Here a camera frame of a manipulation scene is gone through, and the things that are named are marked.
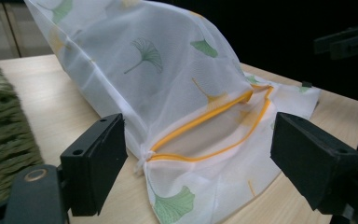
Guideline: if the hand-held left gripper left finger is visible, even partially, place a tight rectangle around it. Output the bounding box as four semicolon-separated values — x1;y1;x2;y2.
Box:
60;112;129;217

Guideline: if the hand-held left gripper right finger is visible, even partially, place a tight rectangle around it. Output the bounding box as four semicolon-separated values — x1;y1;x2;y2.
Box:
269;111;358;212

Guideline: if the green woven basket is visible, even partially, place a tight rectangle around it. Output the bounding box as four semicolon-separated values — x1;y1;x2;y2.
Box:
0;43;45;212

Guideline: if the white leaf-print mesh laundry bag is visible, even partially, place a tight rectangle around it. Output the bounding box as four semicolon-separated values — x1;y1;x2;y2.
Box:
22;0;322;224

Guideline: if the beige wooden panel cabinet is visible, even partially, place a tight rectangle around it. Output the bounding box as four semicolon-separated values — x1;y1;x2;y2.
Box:
0;1;55;61

